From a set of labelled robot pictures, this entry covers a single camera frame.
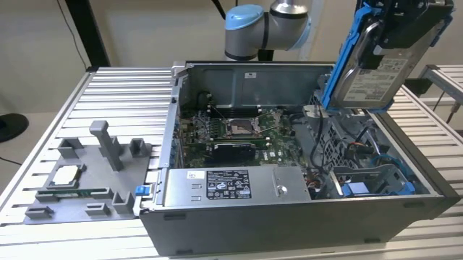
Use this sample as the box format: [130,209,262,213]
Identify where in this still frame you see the metal socket cover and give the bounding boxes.
[252,112,282,130]

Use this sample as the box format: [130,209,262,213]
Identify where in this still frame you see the black wire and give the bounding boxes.
[310,107,363,174]

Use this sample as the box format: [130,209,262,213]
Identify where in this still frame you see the dark grey PC case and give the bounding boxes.
[139,60,463,257]

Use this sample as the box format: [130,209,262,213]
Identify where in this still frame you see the black round stand base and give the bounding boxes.
[0,113,30,144]

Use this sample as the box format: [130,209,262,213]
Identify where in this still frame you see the hard disk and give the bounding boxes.
[322,0,455,113]

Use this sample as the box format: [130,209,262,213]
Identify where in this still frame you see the thin metal locking lever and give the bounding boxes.
[212,105,230,120]

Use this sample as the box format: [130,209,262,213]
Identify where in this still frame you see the silver CPU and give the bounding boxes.
[50,165,83,186]

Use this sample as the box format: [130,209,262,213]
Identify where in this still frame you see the green motherboard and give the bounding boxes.
[176,107,309,168]

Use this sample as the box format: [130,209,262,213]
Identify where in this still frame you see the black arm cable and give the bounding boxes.
[211,0,230,20]

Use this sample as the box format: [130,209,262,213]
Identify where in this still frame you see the CPU socket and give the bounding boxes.
[224,118,263,136]

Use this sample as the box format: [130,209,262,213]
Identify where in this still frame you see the green RAM stick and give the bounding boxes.
[38,189,110,198]

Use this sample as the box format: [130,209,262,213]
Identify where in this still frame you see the black frame post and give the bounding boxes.
[63,0,111,68]

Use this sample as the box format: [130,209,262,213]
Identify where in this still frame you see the black expansion card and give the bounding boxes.
[210,143,258,166]

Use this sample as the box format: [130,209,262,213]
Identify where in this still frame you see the grey metal disk bay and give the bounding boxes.
[327,161,417,199]

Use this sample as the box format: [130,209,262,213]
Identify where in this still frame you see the blue wire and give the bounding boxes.
[373,153,406,179]

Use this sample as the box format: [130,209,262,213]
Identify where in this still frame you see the blue empty disk carrier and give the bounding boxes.
[342,181,415,197]

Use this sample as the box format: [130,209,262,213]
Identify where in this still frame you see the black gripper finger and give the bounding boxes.
[361,45,387,70]

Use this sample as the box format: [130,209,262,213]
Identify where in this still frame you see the silver power supply unit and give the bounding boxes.
[162,166,313,205]

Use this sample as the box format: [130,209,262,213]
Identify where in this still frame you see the metal slat side table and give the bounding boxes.
[419,64,463,106]

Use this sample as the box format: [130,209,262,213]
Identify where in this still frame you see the grey parts rack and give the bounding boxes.
[23,120,160,225]

